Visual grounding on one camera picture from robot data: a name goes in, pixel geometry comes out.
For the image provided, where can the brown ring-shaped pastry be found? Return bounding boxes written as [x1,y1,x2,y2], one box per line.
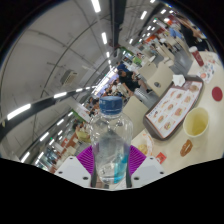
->
[179,139,194,158]

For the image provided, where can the ceiling air conditioner unit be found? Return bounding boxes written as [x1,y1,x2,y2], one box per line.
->
[59,69,79,87]

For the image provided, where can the cream paper cup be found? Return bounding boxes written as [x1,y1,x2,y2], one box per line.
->
[182,106,210,138]

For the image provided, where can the crumpled white napkin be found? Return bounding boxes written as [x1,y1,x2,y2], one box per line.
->
[171,73,186,87]

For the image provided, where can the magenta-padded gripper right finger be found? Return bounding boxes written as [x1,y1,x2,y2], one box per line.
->
[124,144,165,189]

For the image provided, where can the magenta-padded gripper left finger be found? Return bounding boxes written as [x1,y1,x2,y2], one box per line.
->
[54,144,98,189]

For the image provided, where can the dark brown food tray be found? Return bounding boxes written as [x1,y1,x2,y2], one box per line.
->
[143,75,205,141]

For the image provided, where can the colourful sticker sheet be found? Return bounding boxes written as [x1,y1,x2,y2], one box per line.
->
[196,61,217,84]

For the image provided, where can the printed paper tray liner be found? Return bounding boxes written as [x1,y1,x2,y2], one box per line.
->
[146,80,203,139]

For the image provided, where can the clear blue-capped water bottle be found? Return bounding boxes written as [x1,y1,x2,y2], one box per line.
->
[89,95,134,185]

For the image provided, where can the ceiling strip lights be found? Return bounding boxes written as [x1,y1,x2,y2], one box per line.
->
[6,0,174,164]

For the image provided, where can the flat round red coaster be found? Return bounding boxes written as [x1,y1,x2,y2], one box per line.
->
[211,86,224,102]

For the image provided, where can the person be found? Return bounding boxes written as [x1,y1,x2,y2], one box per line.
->
[168,26,183,39]
[117,68,153,98]
[75,123,92,144]
[178,14,208,51]
[116,62,129,73]

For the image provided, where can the red paper cup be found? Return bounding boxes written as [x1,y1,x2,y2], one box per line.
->
[188,45,205,68]

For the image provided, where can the small red sauce packet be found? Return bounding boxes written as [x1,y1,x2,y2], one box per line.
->
[155,151,167,165]

